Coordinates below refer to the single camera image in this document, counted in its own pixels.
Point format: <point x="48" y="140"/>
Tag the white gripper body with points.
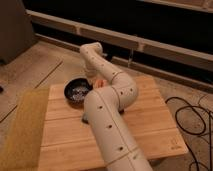
<point x="91" y="75"/>

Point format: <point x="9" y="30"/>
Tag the dark ceramic bowl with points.
<point x="77" y="89"/>

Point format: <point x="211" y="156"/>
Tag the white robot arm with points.
<point x="110" y="113"/>

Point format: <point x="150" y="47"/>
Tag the orange small object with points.
<point x="100" y="83"/>

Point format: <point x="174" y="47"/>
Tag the blue rectangular block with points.
<point x="84" y="119"/>

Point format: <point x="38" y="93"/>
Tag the wooden board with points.
<point x="68" y="144"/>

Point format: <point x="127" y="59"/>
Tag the grey cabinet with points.
<point x="16" y="31"/>

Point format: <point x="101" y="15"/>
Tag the yellow green cloth mat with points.
<point x="21" y="149"/>

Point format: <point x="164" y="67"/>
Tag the white window frame rail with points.
<point x="170" y="52"/>

